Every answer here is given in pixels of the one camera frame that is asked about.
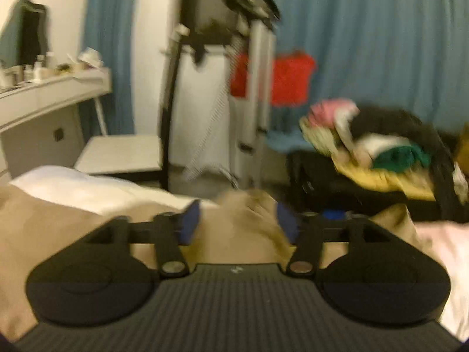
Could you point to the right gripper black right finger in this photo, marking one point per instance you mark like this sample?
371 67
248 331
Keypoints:
365 272

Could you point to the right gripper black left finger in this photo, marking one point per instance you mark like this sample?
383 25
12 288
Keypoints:
111 272

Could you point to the beige tan garment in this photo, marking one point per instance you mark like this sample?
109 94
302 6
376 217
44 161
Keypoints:
32 230

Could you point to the pile of mixed clothes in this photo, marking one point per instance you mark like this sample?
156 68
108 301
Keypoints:
367 158

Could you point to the yellow garment in pile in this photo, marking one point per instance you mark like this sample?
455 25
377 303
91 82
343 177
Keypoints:
413 184

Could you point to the black garment on pile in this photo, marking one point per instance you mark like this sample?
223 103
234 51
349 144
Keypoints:
373 119

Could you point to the black sofa chair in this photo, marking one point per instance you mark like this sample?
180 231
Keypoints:
316 186

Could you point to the green garment in pile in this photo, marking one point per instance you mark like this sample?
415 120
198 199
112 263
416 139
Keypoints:
402 158

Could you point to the white stool seat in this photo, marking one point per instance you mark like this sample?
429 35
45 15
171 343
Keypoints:
118 154

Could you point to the brown paper bag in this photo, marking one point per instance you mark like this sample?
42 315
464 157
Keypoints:
462 150

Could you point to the white dresser desk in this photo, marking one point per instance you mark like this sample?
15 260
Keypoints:
42 120

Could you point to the pink garment in pile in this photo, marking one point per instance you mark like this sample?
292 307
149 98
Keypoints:
322 114

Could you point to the clutter items on dresser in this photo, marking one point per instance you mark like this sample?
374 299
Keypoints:
46 67

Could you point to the red cloth item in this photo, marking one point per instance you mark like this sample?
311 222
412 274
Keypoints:
291 78

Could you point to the large blue curtain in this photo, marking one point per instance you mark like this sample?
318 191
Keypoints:
409 54

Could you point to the narrow blue curtain left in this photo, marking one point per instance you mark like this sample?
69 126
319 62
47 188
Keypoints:
108 28

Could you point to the white exercise machine frame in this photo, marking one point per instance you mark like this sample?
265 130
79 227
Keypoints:
246 31

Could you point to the dark wall mirror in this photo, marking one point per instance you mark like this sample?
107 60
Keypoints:
25 34

